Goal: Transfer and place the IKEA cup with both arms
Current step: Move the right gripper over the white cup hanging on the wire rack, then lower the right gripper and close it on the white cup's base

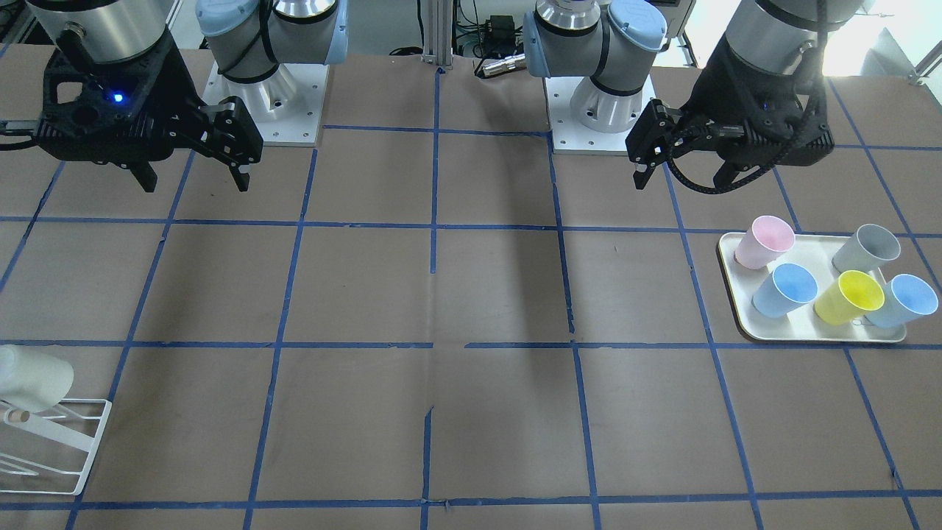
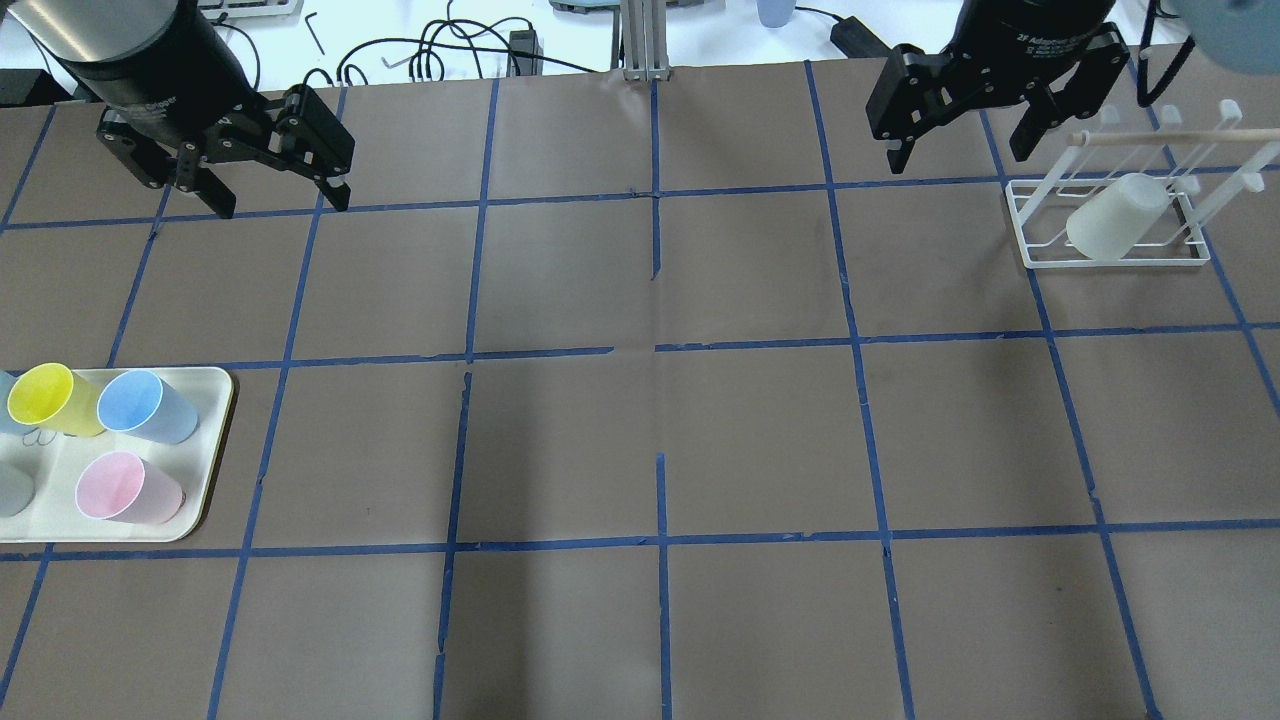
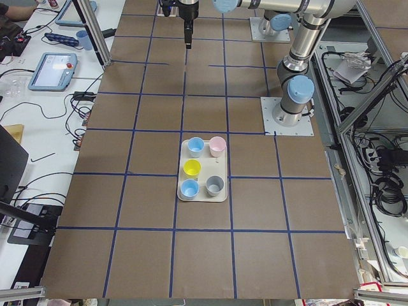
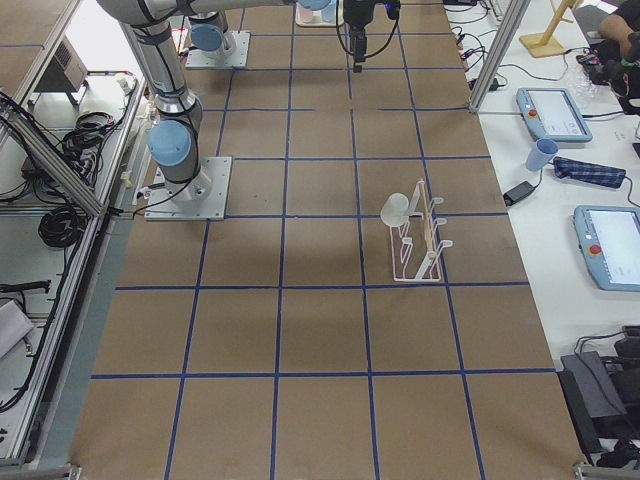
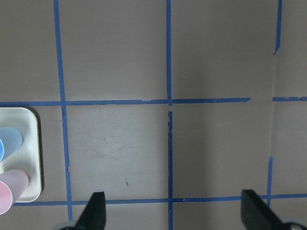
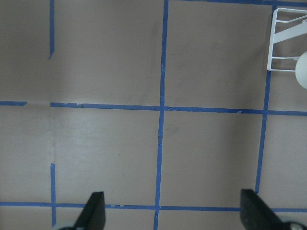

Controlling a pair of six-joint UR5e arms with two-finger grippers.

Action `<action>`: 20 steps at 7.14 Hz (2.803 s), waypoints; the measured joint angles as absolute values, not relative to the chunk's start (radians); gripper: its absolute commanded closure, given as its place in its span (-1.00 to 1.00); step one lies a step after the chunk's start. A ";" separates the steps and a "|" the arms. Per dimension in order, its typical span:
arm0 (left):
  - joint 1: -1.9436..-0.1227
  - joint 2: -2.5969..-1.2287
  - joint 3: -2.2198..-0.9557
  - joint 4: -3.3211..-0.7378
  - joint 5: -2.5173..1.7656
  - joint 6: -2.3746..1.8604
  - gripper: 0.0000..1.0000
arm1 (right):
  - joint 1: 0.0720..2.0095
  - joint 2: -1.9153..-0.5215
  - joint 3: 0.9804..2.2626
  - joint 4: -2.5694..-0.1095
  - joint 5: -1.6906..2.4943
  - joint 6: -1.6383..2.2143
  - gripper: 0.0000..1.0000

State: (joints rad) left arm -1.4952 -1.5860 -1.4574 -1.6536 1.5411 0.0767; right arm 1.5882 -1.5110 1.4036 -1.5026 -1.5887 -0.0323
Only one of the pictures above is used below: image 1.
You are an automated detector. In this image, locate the yellow plastic cup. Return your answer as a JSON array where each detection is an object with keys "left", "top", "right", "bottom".
[{"left": 813, "top": 269, "right": 885, "bottom": 326}]

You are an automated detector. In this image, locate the grey plastic cup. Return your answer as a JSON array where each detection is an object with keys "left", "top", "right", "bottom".
[{"left": 832, "top": 224, "right": 902, "bottom": 272}]

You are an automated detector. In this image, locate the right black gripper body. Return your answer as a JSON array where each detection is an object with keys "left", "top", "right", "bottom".
[{"left": 33, "top": 29, "right": 219, "bottom": 163}]

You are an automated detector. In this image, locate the white plastic cup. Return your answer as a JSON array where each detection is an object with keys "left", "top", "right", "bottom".
[{"left": 1, "top": 344, "right": 74, "bottom": 413}]

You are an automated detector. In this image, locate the blue cup on tray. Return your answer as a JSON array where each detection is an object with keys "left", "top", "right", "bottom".
[{"left": 751, "top": 263, "right": 818, "bottom": 319}]

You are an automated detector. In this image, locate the aluminium frame post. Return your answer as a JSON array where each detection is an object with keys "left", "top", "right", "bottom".
[{"left": 418, "top": 0, "right": 456, "bottom": 71}]

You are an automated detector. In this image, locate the pink plastic cup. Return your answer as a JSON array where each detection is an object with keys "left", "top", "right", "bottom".
[{"left": 734, "top": 215, "right": 796, "bottom": 269}]

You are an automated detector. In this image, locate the cream plastic tray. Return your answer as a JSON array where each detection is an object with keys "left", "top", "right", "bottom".
[{"left": 718, "top": 232, "right": 907, "bottom": 343}]

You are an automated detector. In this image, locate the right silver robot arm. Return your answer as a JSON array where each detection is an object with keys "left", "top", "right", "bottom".
[{"left": 2, "top": 1, "right": 349, "bottom": 194}]

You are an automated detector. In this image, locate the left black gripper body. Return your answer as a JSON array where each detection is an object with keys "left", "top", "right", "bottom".
[{"left": 673, "top": 37, "right": 835, "bottom": 167}]

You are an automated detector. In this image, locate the light blue cup tray edge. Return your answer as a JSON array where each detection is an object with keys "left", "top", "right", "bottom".
[{"left": 865, "top": 274, "right": 940, "bottom": 328}]

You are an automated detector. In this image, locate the white wire cup rack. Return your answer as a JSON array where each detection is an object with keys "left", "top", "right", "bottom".
[{"left": 2, "top": 399, "right": 113, "bottom": 496}]

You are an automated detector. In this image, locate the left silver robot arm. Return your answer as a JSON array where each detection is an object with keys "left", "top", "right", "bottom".
[{"left": 523, "top": 1, "right": 861, "bottom": 195}]

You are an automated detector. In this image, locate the silver metal cylinder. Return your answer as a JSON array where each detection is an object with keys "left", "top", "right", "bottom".
[{"left": 474, "top": 53, "right": 527, "bottom": 80}]

